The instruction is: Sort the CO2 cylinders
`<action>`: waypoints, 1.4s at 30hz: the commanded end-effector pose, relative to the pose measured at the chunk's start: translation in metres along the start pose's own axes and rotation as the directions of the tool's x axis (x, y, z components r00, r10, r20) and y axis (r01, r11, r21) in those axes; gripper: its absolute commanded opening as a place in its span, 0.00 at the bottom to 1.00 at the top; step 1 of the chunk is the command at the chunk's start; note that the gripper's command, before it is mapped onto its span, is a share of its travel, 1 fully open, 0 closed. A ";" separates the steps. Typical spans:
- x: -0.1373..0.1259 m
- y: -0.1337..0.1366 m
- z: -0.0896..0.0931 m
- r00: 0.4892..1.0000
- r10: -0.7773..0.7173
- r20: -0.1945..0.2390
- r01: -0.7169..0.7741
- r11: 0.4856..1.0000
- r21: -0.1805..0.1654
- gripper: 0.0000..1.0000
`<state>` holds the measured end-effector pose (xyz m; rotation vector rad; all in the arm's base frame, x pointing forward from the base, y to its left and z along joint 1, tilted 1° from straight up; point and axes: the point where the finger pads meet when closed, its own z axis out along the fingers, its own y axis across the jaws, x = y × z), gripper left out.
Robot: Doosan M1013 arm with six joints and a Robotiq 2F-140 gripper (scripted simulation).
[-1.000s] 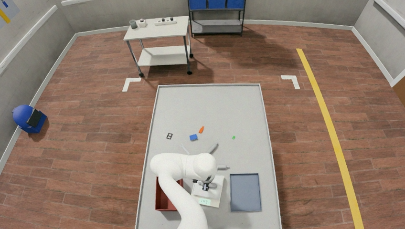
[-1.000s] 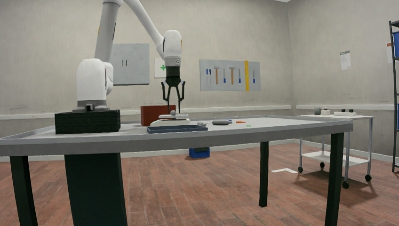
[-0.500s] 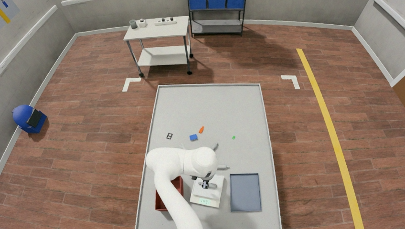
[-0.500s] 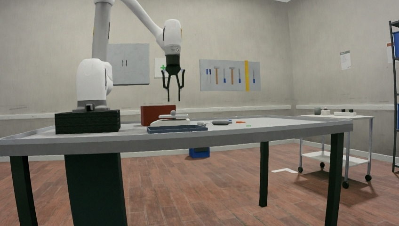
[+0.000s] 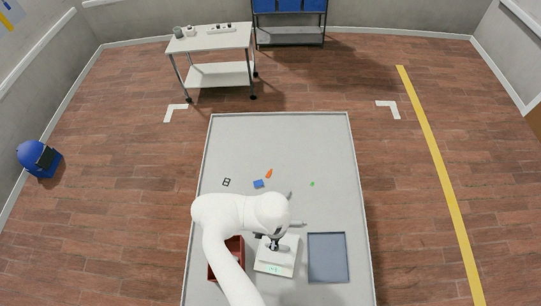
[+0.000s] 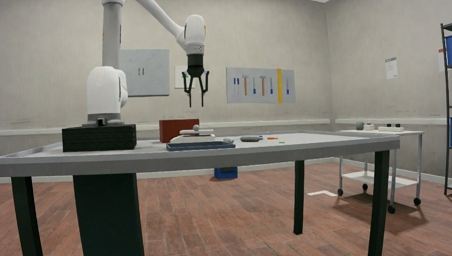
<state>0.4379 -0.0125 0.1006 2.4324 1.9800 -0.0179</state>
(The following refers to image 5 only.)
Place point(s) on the blue rectangular block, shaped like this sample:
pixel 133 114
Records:
pixel 258 183

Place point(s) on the red open box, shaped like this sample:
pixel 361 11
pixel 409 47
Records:
pixel 236 246

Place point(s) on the white digital scale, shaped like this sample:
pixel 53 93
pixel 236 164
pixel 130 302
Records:
pixel 278 263

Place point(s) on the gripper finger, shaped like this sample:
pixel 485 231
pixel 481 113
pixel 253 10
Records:
pixel 273 246

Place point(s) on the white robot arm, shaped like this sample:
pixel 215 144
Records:
pixel 221 215

